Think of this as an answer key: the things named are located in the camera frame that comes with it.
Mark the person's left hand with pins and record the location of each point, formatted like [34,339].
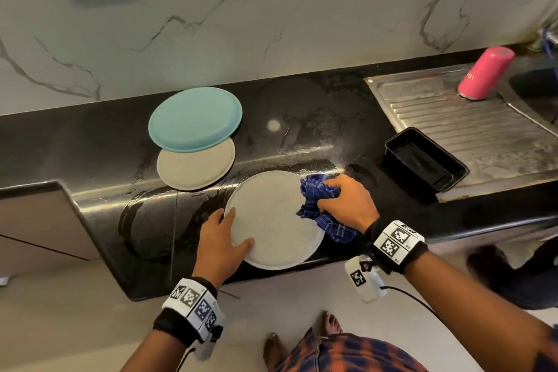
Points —
[218,250]

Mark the person's right hand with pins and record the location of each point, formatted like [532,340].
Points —
[353,206]

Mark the blue striped cloth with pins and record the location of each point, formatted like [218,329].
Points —
[314,189]

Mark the speckled white plate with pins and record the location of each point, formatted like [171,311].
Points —
[196,171]
[270,219]

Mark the teal plate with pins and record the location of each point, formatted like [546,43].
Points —
[196,119]

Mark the person's right forearm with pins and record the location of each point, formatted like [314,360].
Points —
[479,315]

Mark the person's left forearm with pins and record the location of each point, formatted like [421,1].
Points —
[153,354]

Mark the person's left foot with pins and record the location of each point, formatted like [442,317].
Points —
[274,352]

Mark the person's right foot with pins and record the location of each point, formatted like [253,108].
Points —
[331,324]

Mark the black plastic tray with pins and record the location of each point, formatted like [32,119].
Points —
[427,162]

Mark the blue orange plaid shirt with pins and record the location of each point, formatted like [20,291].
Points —
[349,357]

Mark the steel sink drainboard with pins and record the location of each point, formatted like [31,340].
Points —
[488,132]

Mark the brown lower drawer unit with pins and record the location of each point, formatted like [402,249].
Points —
[39,228]

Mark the red bear cup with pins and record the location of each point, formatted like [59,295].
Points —
[486,73]

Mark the steel faucet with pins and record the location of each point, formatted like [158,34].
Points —
[545,36]

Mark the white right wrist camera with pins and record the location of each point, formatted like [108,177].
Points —
[362,278]

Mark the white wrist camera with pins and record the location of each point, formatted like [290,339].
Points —
[362,278]
[209,341]

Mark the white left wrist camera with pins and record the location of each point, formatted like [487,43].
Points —
[209,341]

